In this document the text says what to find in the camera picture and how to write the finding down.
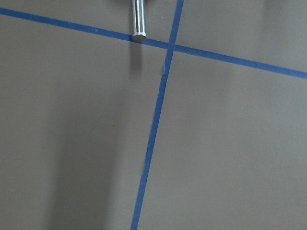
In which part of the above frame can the steel muddler black tip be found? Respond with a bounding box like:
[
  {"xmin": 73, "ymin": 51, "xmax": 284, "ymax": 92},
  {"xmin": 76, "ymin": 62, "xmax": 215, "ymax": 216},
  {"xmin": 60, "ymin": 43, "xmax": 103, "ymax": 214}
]
[{"xmin": 131, "ymin": 0, "xmax": 147, "ymax": 42}]

